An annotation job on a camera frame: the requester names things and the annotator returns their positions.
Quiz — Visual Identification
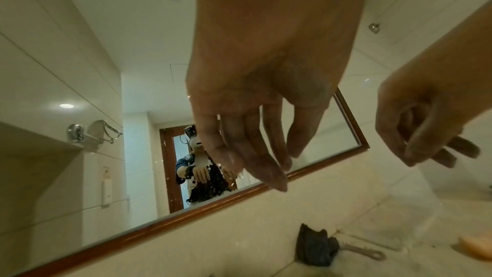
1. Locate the clear acrylic tray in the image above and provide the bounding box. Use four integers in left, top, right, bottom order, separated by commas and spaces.
386, 160, 492, 253

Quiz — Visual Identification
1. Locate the wood-framed mirror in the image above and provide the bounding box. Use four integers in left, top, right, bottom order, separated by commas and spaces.
0, 0, 372, 277

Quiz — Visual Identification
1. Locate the person's right hand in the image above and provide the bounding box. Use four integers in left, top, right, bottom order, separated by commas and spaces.
376, 52, 489, 169

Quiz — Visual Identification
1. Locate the person's right forearm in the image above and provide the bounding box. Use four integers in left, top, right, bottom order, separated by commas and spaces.
422, 11, 492, 115

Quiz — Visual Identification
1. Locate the orange soap bar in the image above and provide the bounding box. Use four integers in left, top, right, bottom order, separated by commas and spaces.
459, 235, 492, 261

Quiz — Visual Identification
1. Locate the person's left hand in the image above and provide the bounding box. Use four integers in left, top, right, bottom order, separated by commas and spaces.
186, 0, 372, 193

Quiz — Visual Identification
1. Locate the pink comb with ring handle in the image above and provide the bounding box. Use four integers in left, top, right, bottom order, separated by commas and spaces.
337, 240, 386, 262

